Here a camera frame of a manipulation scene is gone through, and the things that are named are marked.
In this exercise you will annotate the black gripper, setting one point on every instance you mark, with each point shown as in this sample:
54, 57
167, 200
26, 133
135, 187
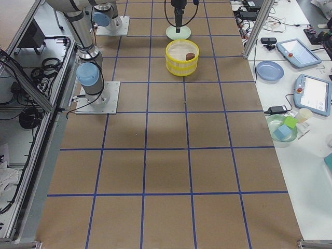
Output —
176, 3

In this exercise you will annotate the yellow top steamer layer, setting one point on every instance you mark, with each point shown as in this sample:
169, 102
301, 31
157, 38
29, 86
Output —
176, 51

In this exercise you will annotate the yellow steamer layer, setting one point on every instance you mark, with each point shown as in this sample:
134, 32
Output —
181, 69
176, 51

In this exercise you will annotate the brown bun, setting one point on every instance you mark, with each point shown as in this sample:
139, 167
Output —
190, 56

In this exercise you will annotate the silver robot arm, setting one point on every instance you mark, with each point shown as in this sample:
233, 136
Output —
106, 15
89, 73

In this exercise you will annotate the yellow bottom steamer layer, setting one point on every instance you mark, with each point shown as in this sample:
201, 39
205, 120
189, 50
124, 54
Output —
181, 69

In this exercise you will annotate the light green plate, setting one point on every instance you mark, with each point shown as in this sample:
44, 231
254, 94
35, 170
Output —
184, 33

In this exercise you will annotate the black small device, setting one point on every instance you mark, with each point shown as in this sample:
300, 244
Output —
268, 40

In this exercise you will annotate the blue plate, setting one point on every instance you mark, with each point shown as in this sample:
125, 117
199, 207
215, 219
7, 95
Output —
270, 71

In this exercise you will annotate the far teach pendant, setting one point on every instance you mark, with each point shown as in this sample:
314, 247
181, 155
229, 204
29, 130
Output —
297, 53

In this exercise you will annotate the teach pendant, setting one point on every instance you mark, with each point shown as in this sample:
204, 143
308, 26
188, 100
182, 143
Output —
297, 53
313, 93

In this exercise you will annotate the black power adapter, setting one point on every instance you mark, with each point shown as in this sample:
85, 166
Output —
281, 109

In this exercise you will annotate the green plate with blocks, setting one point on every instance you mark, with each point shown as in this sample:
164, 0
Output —
274, 121

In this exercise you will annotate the near teach pendant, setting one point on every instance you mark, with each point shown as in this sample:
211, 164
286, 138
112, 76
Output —
313, 93

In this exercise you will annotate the green block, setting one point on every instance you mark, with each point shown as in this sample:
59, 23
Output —
290, 122

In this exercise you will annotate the blue block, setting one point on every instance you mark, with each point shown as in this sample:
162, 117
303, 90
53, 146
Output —
282, 132

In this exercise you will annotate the paper cup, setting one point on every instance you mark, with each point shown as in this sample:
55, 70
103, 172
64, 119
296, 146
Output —
303, 115

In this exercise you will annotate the white crumpled cloth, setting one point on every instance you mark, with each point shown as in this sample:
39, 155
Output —
9, 177

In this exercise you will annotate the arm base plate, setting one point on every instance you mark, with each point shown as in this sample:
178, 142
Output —
106, 103
118, 26

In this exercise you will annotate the aluminium frame post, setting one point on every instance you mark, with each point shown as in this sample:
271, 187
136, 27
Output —
262, 16

